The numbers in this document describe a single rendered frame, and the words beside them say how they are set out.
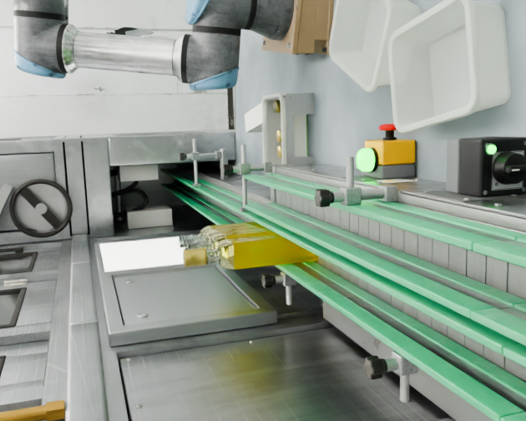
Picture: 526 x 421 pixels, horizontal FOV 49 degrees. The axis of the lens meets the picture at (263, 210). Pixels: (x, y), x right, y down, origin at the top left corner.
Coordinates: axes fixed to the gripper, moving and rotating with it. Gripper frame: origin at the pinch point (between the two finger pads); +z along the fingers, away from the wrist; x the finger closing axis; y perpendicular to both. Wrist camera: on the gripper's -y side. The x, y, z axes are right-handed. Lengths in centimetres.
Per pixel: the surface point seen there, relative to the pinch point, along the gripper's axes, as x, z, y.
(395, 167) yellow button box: 18, 30, -111
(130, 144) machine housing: 36.7, -6.8, 18.0
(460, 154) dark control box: 10, 26, -134
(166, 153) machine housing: 40.7, 6.4, 17.4
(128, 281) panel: 56, -16, -65
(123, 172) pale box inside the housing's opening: 49, -9, 26
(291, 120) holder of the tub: 17, 28, -61
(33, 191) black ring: 52, -42, 15
